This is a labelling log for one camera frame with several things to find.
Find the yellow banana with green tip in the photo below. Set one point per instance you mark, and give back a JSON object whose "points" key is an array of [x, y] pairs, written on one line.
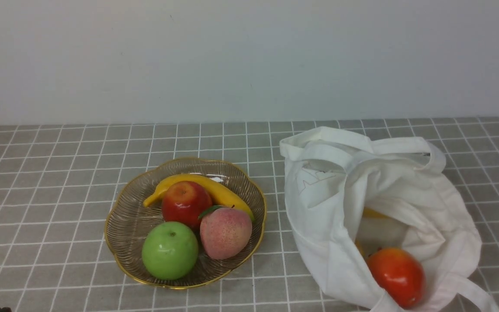
{"points": [[219, 193]]}

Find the white cloth tote bag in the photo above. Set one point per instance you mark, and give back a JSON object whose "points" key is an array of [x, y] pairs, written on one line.
{"points": [[331, 175]]}

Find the gold rimmed glass fruit bowl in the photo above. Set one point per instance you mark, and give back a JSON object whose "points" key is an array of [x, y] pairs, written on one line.
{"points": [[129, 222]]}

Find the yellow banana in bag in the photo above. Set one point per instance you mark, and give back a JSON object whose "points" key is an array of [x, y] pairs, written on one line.
{"points": [[368, 213]]}

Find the pink peach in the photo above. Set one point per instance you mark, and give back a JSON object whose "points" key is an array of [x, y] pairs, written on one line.
{"points": [[224, 231]]}

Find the red apple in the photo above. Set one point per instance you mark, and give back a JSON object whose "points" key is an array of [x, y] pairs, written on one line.
{"points": [[184, 202]]}

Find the green apple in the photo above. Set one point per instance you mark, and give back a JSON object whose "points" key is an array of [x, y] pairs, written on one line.
{"points": [[170, 251]]}

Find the red orange mango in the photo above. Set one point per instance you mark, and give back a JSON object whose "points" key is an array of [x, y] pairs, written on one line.
{"points": [[399, 274]]}

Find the grey checkered tablecloth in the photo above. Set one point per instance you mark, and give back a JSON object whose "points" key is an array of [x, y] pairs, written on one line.
{"points": [[58, 184]]}

